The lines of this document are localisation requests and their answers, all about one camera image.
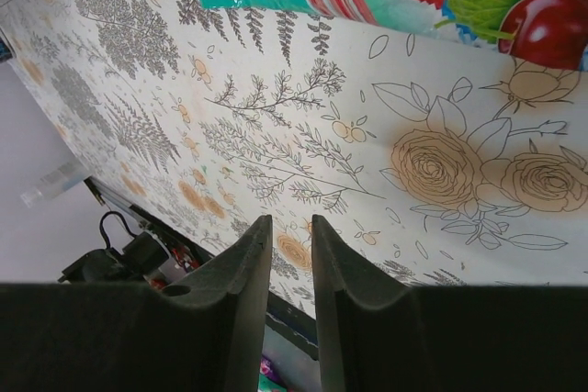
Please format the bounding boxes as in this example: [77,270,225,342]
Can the clear plastic bottle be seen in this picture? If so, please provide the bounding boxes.
[20,160,91,207]

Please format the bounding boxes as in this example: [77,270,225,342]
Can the green Spring candy bag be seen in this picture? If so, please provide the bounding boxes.
[257,356,288,392]

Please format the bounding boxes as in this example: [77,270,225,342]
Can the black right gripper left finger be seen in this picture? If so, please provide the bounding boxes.
[1,215,273,391]

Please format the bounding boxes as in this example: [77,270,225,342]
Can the floral table mat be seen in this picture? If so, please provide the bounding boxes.
[1,0,587,313]

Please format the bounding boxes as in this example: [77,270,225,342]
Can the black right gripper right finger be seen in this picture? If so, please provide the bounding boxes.
[311,215,587,391]

